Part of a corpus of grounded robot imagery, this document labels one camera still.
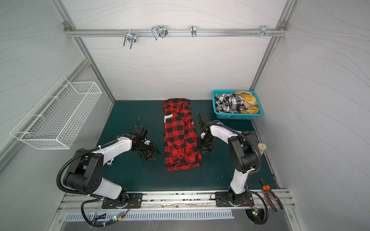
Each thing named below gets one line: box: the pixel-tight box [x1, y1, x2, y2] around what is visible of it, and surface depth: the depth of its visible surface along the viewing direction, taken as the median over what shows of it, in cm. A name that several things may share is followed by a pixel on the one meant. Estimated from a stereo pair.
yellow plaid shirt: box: [233, 90, 260, 115], surface depth 107 cm
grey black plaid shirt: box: [214, 93, 245, 114], surface depth 108 cm
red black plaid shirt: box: [162, 98, 203, 172], surface depth 97 cm
